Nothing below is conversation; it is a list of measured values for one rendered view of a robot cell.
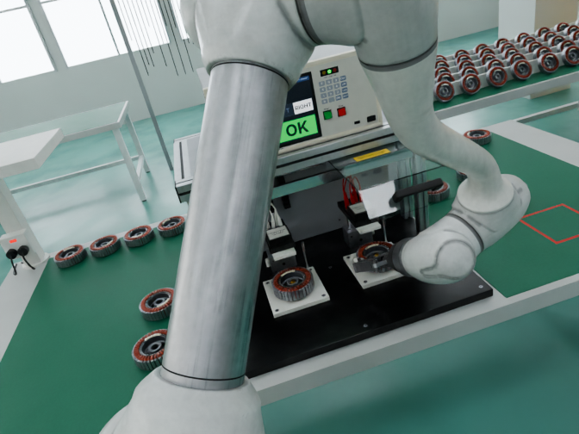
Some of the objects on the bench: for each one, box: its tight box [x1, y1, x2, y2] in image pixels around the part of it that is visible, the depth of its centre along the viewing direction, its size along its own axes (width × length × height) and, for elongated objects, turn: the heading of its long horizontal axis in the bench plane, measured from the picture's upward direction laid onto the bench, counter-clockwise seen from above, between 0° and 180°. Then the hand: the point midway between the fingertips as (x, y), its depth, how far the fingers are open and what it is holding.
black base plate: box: [245, 214, 493, 379], centre depth 123 cm, size 47×64×2 cm
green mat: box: [0, 227, 184, 434], centre depth 135 cm, size 94×61×1 cm, turn 34°
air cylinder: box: [266, 249, 297, 272], centre depth 131 cm, size 5×8×6 cm
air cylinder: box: [342, 223, 373, 248], centre depth 134 cm, size 5×8×6 cm
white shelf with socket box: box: [0, 128, 64, 276], centre depth 151 cm, size 35×37×46 cm
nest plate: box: [263, 266, 330, 318], centre depth 119 cm, size 15×15×1 cm
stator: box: [139, 288, 174, 321], centre depth 128 cm, size 11×11×4 cm
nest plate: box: [343, 242, 404, 289], centre depth 122 cm, size 15×15×1 cm
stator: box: [132, 329, 167, 370], centre depth 111 cm, size 11×11×4 cm
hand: (377, 256), depth 121 cm, fingers closed on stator, 11 cm apart
